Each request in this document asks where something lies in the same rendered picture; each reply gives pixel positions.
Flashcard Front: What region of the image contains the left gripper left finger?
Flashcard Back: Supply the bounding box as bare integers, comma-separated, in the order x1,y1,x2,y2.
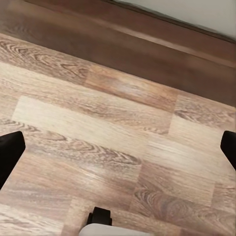
0,131,26,189

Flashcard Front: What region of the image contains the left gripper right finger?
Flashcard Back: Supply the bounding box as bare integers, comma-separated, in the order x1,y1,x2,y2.
220,131,236,170

